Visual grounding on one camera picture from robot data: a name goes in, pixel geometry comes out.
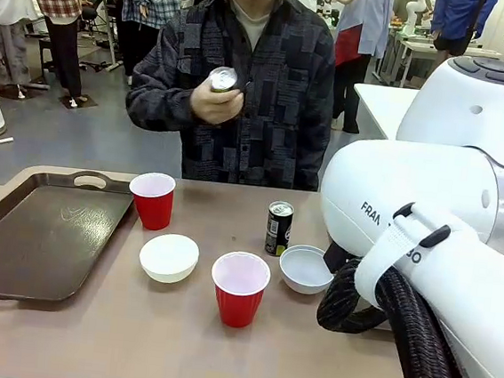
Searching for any black office chair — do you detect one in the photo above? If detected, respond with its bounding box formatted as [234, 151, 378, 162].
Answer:
[73, 0, 119, 74]

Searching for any black drink can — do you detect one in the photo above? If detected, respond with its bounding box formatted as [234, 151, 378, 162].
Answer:
[263, 199, 296, 259]
[206, 64, 240, 96]

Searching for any white bowl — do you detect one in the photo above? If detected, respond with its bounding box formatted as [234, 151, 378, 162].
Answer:
[136, 230, 202, 286]

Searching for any person's right forearm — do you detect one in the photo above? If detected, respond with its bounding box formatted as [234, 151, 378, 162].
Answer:
[122, 81, 200, 142]

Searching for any person's right hand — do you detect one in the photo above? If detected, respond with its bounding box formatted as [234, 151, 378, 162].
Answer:
[188, 79, 248, 130]

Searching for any dark mannequin base plate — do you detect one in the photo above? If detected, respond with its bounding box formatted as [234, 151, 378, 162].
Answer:
[57, 92, 100, 113]

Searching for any person in patchwork shirt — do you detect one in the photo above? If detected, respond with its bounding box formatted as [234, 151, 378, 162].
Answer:
[118, 0, 345, 193]

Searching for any white velcro cable strap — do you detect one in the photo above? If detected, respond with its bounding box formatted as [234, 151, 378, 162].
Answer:
[351, 197, 483, 318]

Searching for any person's left forearm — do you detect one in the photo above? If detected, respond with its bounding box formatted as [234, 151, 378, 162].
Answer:
[299, 126, 332, 193]

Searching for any red plastic cup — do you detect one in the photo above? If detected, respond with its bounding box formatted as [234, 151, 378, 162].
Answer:
[206, 248, 274, 332]
[124, 169, 179, 233]

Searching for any black braided cable hose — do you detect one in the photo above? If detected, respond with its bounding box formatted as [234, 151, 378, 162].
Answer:
[309, 253, 504, 378]

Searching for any white folding table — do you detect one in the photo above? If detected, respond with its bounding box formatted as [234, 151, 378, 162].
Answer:
[348, 82, 421, 143]

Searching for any grey background desk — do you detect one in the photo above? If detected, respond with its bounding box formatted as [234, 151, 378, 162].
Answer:
[377, 34, 503, 96]

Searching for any grey-blue bowl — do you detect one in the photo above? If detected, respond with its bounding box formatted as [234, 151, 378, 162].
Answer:
[276, 242, 340, 298]

